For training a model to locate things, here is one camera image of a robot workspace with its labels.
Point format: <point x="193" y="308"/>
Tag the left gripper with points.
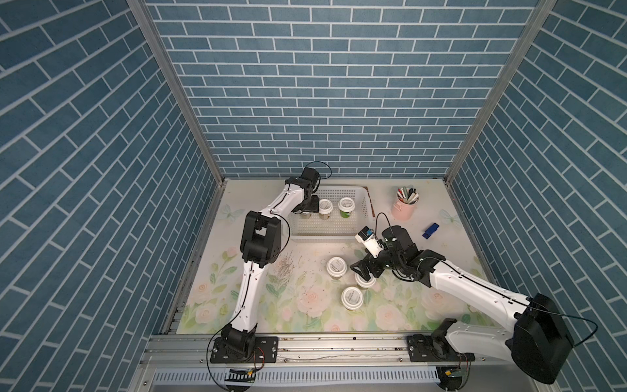
<point x="313" y="206"/>

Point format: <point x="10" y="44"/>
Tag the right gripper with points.
<point x="369" y="260"/>

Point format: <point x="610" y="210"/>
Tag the yogurt cup red label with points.
<point x="325" y="208"/>

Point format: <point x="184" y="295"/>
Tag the white plastic basket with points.
<point x="336" y="228"/>

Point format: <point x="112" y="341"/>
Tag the yogurt cup bottom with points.
<point x="352" y="298"/>

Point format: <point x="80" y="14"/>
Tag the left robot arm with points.
<point x="266" y="234"/>

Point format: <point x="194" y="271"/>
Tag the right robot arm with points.
<point x="530" y="332"/>

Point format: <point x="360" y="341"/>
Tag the blue clip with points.
<point x="428" y="233"/>

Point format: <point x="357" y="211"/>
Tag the pink pen holder cup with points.
<point x="402" y="211"/>

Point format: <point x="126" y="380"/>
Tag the red chopsticks packet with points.
<point x="370" y="202"/>

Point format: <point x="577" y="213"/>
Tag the pens in holder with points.
<point x="407" y="195"/>

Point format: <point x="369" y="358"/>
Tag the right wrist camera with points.
<point x="368" y="238"/>

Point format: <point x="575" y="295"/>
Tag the aluminium mounting rail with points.
<point x="295" y="349"/>

